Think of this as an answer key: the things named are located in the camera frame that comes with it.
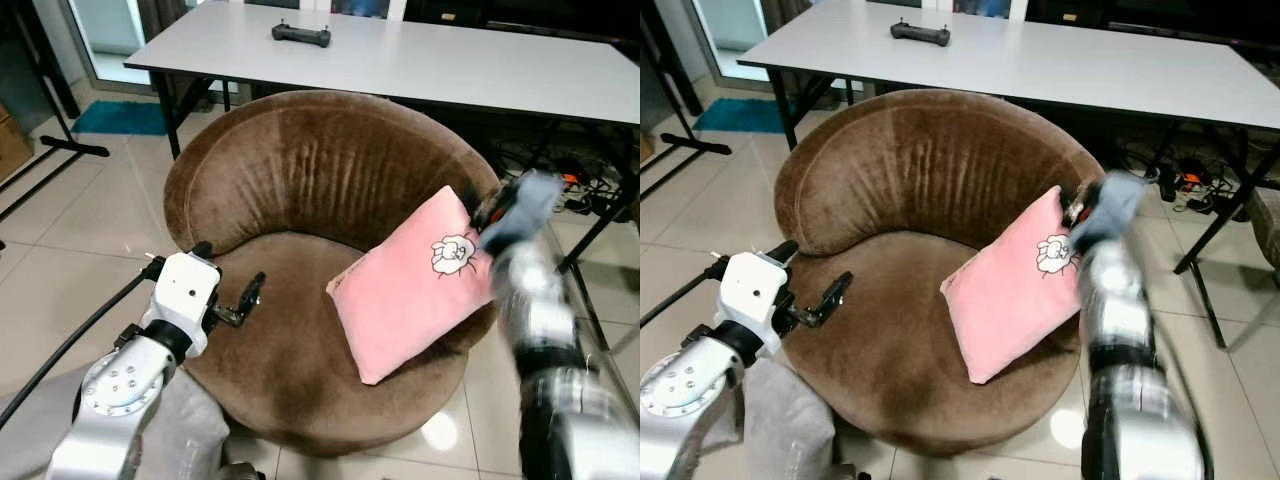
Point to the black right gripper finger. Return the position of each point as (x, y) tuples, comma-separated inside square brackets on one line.
[(477, 218), (1066, 215)]

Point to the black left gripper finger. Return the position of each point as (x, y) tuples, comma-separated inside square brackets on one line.
[(836, 294), (782, 252), (252, 292), (201, 250)]

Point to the pink pillow with sheep print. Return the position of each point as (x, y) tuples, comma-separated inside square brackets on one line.
[(405, 300), (1010, 300)]

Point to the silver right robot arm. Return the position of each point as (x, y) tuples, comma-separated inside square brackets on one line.
[(1135, 380), (555, 380)]

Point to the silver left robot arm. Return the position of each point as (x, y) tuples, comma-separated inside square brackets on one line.
[(115, 395), (685, 400)]

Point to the brown velvet round sofa chair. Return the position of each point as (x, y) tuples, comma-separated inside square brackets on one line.
[(300, 300), (900, 300)]

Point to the teal floor mat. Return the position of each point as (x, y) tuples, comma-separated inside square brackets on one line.
[(120, 118), (740, 115)]

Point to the black metal floor stand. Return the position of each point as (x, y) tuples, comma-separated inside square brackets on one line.
[(55, 120), (685, 125)]

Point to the grey cloth robot leg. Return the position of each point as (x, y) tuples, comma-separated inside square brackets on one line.
[(795, 420), (190, 430)]

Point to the white table with black legs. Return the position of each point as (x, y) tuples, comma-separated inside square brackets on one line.
[(1050, 70), (420, 62)]

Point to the brown cardboard box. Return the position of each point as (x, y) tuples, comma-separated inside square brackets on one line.
[(12, 140), (645, 148)]

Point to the brown upholstered seat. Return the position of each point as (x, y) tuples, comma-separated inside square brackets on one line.
[(1268, 228)]

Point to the black handheld controller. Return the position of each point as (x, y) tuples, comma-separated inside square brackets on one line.
[(920, 34), (300, 35)]

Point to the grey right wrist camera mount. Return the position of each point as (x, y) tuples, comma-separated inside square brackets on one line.
[(1112, 210), (525, 210)]

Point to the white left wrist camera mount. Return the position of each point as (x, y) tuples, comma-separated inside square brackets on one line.
[(182, 290), (752, 290)]

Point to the glass door with white frame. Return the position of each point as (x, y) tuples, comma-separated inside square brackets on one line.
[(735, 35), (105, 40)]

